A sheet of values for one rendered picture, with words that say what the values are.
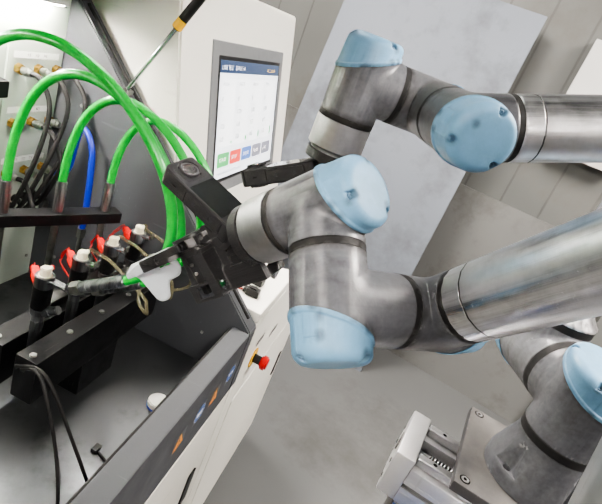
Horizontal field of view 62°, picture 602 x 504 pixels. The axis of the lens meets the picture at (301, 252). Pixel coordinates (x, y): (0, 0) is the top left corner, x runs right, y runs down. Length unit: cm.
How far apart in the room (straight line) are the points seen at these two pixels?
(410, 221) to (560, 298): 227
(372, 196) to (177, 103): 65
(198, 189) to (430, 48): 225
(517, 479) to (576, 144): 50
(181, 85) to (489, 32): 193
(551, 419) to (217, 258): 53
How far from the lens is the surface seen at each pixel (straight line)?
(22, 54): 106
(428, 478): 92
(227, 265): 59
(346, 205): 44
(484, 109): 54
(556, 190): 285
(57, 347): 87
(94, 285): 76
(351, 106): 65
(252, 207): 52
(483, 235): 289
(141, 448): 79
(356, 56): 66
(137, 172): 106
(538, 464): 87
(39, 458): 92
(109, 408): 100
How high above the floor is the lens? 154
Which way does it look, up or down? 23 degrees down
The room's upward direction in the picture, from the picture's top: 22 degrees clockwise
